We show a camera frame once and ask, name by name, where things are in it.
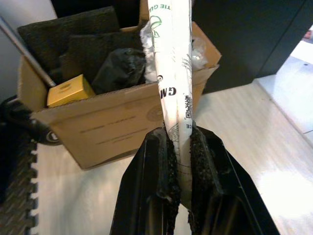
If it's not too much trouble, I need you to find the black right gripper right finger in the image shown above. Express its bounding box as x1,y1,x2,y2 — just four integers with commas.
187,127,281,235

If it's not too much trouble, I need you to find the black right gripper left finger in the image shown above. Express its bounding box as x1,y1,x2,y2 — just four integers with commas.
110,127,181,235

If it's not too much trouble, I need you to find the white printed paper tube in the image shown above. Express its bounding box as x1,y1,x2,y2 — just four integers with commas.
148,0,196,211

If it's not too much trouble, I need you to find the brown cardboard box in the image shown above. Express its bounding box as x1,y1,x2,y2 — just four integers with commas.
17,0,222,171

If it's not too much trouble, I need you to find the small yellow box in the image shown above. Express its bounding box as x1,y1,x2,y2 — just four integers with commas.
46,74,96,108

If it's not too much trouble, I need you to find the black plastic bag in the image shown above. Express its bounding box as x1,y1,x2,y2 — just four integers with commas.
91,47,147,95

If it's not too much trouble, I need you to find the crumpled clear plastic wrap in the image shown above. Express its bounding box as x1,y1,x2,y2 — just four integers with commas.
139,22,208,84

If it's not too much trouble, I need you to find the black shoe with white logo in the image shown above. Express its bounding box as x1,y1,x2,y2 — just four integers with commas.
0,97,63,146

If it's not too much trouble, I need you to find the small black foam panel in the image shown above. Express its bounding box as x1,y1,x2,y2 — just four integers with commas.
60,31,142,81

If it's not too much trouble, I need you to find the dark cabinet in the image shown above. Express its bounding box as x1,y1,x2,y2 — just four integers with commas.
50,0,313,94

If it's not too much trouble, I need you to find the large black foam panel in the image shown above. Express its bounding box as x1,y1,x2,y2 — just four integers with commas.
17,6,120,74

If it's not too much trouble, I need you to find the silver metal rod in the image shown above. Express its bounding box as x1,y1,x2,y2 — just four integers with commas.
0,18,57,88

